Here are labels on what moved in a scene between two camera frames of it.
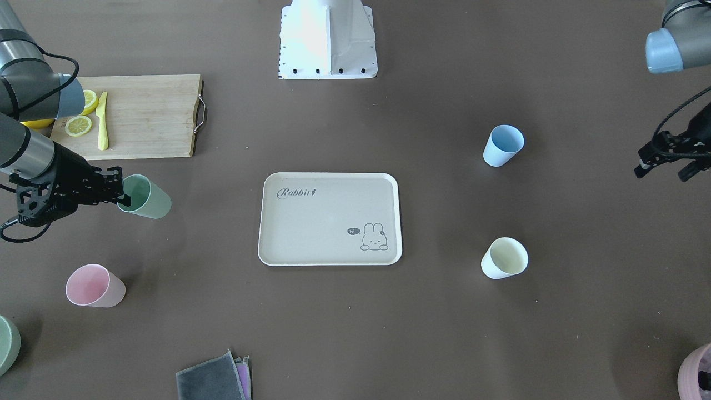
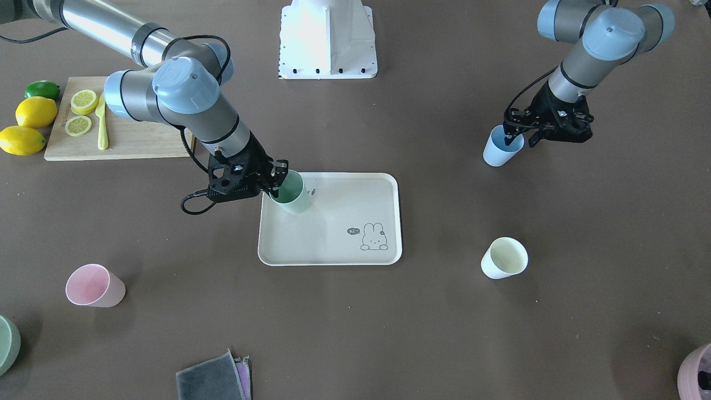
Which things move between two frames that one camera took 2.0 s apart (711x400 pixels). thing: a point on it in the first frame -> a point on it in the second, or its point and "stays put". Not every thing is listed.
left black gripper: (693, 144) -> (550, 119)
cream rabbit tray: (330, 219) stays put
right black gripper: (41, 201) -> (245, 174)
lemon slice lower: (78, 125) stays put
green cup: (146, 199) -> (292, 194)
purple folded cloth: (243, 366) stays put
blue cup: (505, 141) stays put
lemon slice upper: (91, 101) stays put
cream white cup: (505, 257) stays put
